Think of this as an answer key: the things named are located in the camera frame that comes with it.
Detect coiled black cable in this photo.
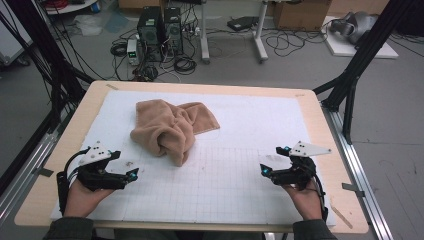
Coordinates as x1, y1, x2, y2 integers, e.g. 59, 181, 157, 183
172, 56, 198, 76

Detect clear plastic bag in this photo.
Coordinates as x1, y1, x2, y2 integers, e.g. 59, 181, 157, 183
73, 13, 104, 37

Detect black flat device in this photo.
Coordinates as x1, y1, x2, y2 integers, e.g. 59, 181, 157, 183
227, 15, 261, 33

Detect black metal frame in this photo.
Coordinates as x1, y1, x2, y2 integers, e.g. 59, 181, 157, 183
312, 0, 424, 145
0, 0, 96, 132

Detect person's right hand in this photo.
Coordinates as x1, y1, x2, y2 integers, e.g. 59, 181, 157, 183
282, 179, 324, 222

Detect white grid mat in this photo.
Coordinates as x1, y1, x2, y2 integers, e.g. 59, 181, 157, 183
49, 90, 336, 228

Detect white power supply unit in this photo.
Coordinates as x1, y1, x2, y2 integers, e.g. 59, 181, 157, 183
126, 38, 141, 66

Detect narrow black computer tower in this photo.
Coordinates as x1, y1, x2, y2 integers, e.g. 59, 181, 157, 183
162, 6, 185, 56

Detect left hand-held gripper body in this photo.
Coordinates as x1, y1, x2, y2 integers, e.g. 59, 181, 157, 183
76, 141, 130, 192

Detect person's left hand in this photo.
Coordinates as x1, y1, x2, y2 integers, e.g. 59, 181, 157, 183
63, 179, 115, 220

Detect round white table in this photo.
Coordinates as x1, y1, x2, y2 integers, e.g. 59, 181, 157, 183
43, 0, 100, 15

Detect wide black computer tower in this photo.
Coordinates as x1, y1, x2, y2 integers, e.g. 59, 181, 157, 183
136, 6, 165, 63

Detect thin wooden stick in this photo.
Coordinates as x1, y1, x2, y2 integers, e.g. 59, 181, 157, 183
329, 201, 354, 230

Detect large cardboard box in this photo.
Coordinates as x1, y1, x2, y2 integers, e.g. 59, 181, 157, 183
272, 0, 333, 32

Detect tan towel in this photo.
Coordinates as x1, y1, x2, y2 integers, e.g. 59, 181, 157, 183
129, 98, 221, 168

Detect aluminium rail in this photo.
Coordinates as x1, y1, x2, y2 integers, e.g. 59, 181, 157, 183
0, 109, 73, 225
321, 102, 395, 240

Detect black table clip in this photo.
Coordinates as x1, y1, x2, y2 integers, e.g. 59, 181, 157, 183
33, 167, 55, 178
341, 182, 366, 198

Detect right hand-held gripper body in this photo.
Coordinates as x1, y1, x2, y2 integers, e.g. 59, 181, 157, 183
270, 140, 333, 192

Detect white table frame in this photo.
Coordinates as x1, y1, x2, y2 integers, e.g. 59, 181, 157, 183
199, 0, 270, 65

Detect loose black floor cables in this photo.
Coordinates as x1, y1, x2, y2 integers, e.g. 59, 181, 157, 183
265, 27, 328, 58

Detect grey headset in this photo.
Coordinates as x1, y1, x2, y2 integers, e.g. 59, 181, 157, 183
329, 11, 380, 46

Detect white floor board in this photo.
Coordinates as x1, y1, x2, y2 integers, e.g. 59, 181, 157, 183
321, 15, 400, 60

